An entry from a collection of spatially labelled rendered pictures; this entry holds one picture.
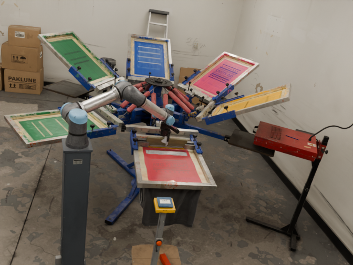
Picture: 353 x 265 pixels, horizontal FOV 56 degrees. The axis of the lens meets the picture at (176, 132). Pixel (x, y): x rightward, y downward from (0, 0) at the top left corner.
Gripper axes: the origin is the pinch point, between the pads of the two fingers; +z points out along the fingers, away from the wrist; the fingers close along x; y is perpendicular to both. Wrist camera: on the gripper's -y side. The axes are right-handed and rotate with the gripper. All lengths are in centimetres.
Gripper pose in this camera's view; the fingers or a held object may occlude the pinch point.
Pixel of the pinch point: (166, 143)
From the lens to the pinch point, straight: 287.4
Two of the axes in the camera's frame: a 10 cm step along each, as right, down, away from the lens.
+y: -9.7, -0.7, -2.3
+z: -1.6, 9.0, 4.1
